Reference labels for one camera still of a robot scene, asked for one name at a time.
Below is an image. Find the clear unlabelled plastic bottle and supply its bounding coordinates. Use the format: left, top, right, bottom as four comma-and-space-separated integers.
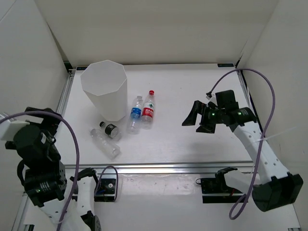
90, 128, 121, 159

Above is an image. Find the blue label plastic bottle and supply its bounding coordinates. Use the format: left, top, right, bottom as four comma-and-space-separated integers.
127, 95, 143, 134

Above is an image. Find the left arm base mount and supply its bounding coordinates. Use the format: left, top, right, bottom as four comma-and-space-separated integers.
94, 174, 117, 202

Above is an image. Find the black label small bottle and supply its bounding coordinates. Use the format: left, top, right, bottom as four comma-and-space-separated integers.
99, 121, 122, 141

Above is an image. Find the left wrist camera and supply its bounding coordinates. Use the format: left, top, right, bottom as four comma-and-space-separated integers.
0, 119, 30, 141

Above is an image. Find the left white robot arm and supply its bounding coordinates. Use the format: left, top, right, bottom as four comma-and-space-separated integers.
0, 107, 101, 231

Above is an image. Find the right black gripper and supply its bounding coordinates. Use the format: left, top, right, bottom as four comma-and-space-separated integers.
182, 100, 225, 134

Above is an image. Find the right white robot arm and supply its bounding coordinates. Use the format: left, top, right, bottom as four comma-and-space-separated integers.
182, 100, 303, 212

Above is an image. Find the front aluminium rail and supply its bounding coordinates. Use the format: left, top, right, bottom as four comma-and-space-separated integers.
64, 161, 260, 173

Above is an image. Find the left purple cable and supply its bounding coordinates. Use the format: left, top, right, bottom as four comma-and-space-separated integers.
0, 111, 118, 231

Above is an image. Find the red label plastic bottle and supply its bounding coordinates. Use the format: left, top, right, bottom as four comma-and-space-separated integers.
141, 90, 155, 129

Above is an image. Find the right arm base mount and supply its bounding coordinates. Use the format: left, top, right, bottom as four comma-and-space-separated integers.
196, 167, 252, 204

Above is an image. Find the white octagonal plastic bin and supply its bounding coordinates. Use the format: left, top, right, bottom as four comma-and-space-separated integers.
80, 60, 128, 121

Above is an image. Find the left aluminium rail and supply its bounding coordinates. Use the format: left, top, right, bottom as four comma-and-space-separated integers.
56, 68, 76, 116

